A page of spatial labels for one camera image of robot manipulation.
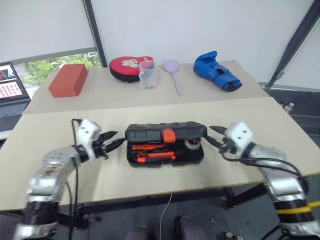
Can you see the orange black utility knife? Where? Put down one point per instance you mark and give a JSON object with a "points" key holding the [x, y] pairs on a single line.
{"points": [[157, 155]]}

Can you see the purple spatula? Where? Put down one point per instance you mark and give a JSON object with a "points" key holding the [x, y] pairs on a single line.
{"points": [[170, 65]]}

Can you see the red-brown foam block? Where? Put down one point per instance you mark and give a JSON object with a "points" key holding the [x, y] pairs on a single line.
{"points": [[67, 80]]}

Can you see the open laptop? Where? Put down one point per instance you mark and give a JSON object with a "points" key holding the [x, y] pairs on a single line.
{"points": [[10, 85]]}

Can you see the blue boxing glove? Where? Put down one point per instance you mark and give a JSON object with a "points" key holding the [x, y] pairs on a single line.
{"points": [[207, 67]]}

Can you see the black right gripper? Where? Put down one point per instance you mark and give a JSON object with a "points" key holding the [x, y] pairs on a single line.
{"points": [[227, 148]]}

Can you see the clear plastic measuring cup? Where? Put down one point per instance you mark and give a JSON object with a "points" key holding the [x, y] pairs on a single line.
{"points": [[148, 77]]}

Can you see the dark grey rounded shape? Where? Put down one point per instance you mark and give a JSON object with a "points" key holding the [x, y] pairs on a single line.
{"points": [[191, 228]]}

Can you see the dark diagonal pole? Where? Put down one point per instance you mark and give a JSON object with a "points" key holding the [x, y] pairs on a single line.
{"points": [[297, 37]]}

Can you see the black tool case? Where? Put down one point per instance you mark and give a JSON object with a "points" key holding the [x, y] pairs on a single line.
{"points": [[145, 133]]}

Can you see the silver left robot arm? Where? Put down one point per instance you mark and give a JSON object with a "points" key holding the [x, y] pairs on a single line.
{"points": [[50, 175]]}

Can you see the red boxing focus pad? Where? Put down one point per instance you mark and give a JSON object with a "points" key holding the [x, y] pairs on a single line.
{"points": [[120, 67]]}

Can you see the clear water bottle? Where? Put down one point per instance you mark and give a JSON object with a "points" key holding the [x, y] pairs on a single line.
{"points": [[288, 108]]}

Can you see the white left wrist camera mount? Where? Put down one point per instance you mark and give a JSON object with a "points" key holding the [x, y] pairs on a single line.
{"points": [[87, 132]]}

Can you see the black window frame post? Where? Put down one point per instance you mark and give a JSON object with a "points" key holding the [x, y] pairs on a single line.
{"points": [[93, 25]]}

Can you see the orange tester screwdriver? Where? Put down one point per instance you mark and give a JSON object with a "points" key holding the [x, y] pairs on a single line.
{"points": [[147, 147]]}

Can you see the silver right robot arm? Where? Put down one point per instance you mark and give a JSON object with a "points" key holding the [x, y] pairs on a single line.
{"points": [[282, 185]]}

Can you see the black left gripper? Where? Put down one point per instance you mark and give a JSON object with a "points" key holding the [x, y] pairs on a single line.
{"points": [[100, 150]]}

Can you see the black table frame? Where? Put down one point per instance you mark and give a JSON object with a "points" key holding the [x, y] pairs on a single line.
{"points": [[200, 196]]}

